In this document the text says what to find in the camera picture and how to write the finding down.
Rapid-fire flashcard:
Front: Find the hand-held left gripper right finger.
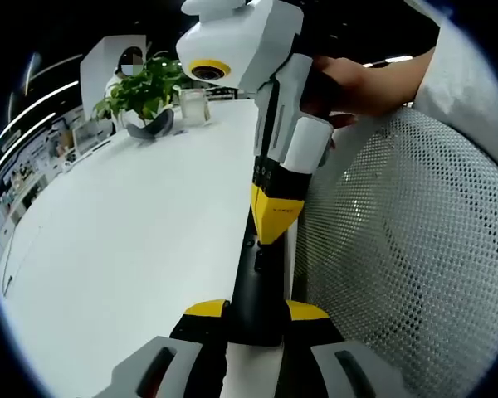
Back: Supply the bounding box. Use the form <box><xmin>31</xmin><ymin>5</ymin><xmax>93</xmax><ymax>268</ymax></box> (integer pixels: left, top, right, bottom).
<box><xmin>282</xmin><ymin>298</ymin><xmax>406</xmax><ymax>398</ymax></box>

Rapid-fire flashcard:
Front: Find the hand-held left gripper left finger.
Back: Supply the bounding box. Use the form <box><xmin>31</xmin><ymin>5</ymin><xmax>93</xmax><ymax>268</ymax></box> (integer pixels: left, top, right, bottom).
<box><xmin>95</xmin><ymin>298</ymin><xmax>232</xmax><ymax>398</ymax></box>

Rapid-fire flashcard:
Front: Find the person's right hand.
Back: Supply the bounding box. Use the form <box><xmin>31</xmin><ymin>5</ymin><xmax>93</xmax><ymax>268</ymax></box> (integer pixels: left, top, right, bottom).
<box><xmin>305</xmin><ymin>47</ymin><xmax>436</xmax><ymax>150</ymax></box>

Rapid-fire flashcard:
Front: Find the clear glass cup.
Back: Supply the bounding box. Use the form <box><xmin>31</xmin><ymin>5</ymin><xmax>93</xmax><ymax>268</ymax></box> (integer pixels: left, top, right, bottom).
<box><xmin>178</xmin><ymin>89</ymin><xmax>211</xmax><ymax>125</ymax></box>

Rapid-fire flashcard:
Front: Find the green potted plant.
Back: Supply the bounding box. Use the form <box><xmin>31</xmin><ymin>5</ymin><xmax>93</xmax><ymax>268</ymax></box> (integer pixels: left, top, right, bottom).
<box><xmin>93</xmin><ymin>51</ymin><xmax>188</xmax><ymax>125</ymax></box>

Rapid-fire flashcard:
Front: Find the black and white plant pot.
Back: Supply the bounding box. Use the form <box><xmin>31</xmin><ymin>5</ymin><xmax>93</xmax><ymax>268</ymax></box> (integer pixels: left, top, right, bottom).
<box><xmin>122</xmin><ymin>105</ymin><xmax>175</xmax><ymax>141</ymax></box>

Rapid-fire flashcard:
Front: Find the white mesh office chair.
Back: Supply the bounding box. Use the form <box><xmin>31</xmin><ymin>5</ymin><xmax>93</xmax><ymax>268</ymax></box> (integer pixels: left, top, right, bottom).
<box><xmin>294</xmin><ymin>108</ymin><xmax>498</xmax><ymax>398</ymax></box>

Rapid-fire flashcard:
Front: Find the ceiling light strip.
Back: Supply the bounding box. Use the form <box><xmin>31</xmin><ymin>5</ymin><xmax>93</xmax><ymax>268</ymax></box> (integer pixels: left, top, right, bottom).
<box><xmin>2</xmin><ymin>80</ymin><xmax>81</xmax><ymax>125</ymax></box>
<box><xmin>0</xmin><ymin>111</ymin><xmax>56</xmax><ymax>179</ymax></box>
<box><xmin>367</xmin><ymin>52</ymin><xmax>417</xmax><ymax>68</ymax></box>

